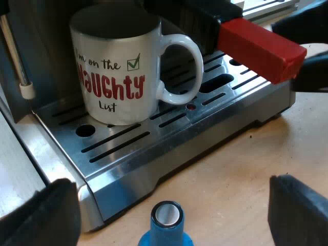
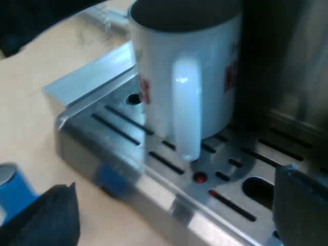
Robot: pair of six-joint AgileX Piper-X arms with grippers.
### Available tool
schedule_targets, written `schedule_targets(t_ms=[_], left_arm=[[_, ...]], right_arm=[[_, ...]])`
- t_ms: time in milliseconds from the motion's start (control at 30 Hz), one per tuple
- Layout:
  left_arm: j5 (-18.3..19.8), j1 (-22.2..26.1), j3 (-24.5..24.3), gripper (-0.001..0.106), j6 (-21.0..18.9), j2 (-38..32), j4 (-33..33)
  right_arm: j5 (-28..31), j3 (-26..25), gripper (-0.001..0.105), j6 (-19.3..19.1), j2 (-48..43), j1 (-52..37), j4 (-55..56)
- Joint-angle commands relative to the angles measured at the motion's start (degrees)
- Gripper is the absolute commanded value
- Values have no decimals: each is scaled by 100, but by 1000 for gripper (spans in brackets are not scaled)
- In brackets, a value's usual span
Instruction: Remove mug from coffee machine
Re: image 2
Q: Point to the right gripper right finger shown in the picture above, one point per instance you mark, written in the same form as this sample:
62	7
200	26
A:
302	205

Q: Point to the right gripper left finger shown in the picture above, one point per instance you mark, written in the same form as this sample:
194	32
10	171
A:
48	220

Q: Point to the steel espresso machine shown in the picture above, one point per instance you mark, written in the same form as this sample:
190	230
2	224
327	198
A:
217	166

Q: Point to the white mug with red and black print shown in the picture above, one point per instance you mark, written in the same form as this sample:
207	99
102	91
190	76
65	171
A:
179	77

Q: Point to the bright blue tamper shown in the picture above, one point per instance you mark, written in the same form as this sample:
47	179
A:
14	189

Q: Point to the metal block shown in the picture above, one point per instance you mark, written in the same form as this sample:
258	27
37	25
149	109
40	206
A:
89	74

